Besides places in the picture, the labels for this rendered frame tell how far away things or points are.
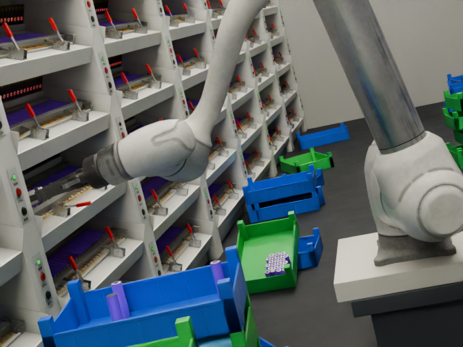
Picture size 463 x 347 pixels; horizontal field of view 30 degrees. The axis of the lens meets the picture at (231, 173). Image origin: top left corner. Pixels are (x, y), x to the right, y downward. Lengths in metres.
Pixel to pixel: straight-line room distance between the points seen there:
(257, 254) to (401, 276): 1.08
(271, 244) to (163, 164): 1.14
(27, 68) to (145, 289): 0.77
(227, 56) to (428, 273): 0.64
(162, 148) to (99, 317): 0.45
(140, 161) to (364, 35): 0.54
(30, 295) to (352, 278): 0.70
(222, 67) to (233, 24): 0.11
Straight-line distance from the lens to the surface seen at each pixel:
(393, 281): 1.91
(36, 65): 2.15
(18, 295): 1.93
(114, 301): 1.41
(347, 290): 1.92
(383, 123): 1.74
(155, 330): 1.32
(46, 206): 2.12
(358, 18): 1.71
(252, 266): 2.88
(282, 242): 2.93
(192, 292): 1.50
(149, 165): 1.86
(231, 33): 1.87
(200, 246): 3.10
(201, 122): 1.99
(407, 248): 1.97
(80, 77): 2.51
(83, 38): 2.49
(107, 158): 1.89
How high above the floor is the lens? 0.85
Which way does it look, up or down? 10 degrees down
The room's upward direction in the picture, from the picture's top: 14 degrees counter-clockwise
